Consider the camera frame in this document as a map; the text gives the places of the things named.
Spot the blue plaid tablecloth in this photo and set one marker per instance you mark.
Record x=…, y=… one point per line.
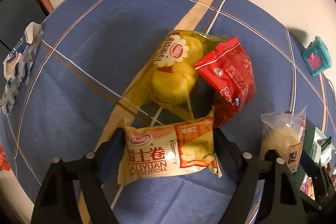
x=90, y=54

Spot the round bun clear wrapper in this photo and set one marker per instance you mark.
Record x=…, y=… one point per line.
x=285, y=133

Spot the teal-rimmed white tray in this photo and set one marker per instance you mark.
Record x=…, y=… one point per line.
x=312, y=145

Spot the blue white crumpled wrapper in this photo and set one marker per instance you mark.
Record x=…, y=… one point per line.
x=18, y=63

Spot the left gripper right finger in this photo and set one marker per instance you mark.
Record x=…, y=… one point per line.
x=239, y=167

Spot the teal toy house box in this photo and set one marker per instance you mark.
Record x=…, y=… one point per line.
x=317, y=57

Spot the red snack packet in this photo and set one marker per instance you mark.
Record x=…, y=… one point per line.
x=228, y=69

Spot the pink swiss roll packet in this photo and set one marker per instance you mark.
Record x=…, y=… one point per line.
x=308, y=188

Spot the yellow cake snack bag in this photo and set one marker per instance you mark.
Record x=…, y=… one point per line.
x=169, y=78

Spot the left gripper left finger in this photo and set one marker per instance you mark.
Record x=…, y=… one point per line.
x=56, y=201

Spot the green snack packet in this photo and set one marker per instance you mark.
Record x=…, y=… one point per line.
x=327, y=150

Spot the orange swiss roll packet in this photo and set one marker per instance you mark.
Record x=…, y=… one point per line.
x=169, y=150

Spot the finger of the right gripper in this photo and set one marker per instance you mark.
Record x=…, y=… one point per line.
x=282, y=201

